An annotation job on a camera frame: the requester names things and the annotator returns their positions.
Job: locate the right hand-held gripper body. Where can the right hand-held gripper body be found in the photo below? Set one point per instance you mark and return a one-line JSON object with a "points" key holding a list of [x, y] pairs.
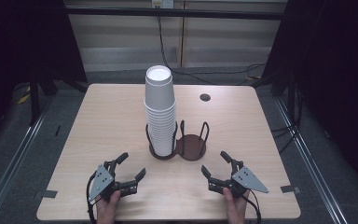
{"points": [[247, 180]]}

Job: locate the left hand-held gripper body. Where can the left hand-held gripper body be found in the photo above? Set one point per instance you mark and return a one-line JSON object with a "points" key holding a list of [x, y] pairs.
{"points": [[101, 182]]}

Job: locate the stack of white cups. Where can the stack of white cups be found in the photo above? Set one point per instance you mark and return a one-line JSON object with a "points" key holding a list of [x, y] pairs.
{"points": [[160, 124]]}

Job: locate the person's left hand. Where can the person's left hand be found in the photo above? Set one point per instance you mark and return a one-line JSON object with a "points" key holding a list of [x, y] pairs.
{"points": [[107, 208]]}

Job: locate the person's right hand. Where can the person's right hand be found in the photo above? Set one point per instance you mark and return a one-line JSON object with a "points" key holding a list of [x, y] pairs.
{"points": [[234, 208]]}

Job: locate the grey floor tape strip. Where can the grey floor tape strip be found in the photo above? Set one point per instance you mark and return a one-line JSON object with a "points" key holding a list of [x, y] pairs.
{"points": [[290, 189], [45, 194]]}

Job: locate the small black tape strip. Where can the small black tape strip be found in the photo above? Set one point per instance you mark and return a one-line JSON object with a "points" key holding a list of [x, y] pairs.
{"points": [[57, 130]]}

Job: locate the black metal stand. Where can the black metal stand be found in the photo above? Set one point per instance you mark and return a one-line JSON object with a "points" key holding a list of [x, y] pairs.
{"points": [[34, 99]]}

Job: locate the black curtain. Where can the black curtain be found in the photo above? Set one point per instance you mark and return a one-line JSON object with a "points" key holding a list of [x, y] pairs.
{"points": [[18, 46], [332, 77]]}

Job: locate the black horizontal metal bar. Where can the black horizontal metal bar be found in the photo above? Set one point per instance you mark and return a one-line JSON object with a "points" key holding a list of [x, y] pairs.
{"points": [[167, 12]]}

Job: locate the metal floor rail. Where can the metal floor rail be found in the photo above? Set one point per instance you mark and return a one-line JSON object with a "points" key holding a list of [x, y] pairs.
{"points": [[310, 168], [9, 174]]}

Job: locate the white wall outlet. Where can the white wall outlet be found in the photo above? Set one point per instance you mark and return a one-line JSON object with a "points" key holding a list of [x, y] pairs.
{"points": [[163, 3]]}

